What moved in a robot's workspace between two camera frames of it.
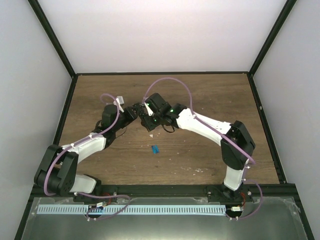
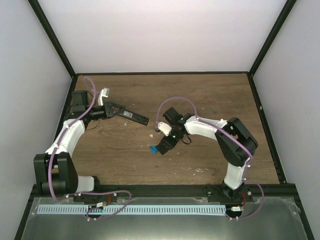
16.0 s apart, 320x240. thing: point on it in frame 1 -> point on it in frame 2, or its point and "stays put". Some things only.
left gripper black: x=132 y=116 -> x=109 y=112
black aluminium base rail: x=208 y=191 stays put
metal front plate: x=250 y=218 stays put
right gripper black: x=151 y=126 -> x=170 y=144
